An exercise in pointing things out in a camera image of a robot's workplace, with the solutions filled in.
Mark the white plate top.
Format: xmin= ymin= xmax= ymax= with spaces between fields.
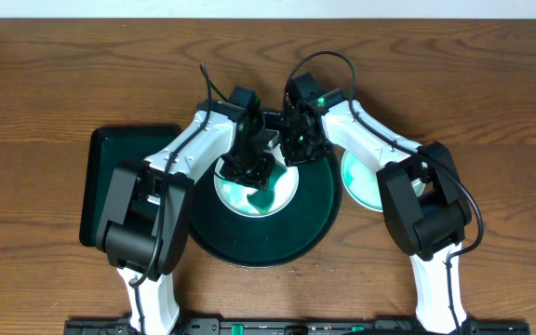
xmin=213 ymin=144 xmax=300 ymax=219

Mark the green sponge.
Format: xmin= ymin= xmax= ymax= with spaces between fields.
xmin=247 ymin=181 xmax=276 ymax=215

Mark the mint plate bottom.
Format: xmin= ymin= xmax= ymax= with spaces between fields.
xmin=341 ymin=150 xmax=409 ymax=198

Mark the mint plate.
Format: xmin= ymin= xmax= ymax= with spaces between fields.
xmin=349 ymin=194 xmax=426 ymax=214
xmin=341 ymin=150 xmax=409 ymax=198

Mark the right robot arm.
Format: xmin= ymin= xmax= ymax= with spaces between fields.
xmin=283 ymin=88 xmax=481 ymax=334

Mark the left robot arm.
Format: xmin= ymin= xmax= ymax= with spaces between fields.
xmin=94 ymin=98 xmax=275 ymax=334

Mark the round black tray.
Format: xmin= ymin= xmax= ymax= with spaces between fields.
xmin=187 ymin=110 xmax=343 ymax=269

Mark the rectangular black tray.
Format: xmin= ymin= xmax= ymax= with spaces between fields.
xmin=79 ymin=124 xmax=181 ymax=248

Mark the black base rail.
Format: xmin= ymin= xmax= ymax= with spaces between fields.
xmin=63 ymin=318 xmax=530 ymax=335

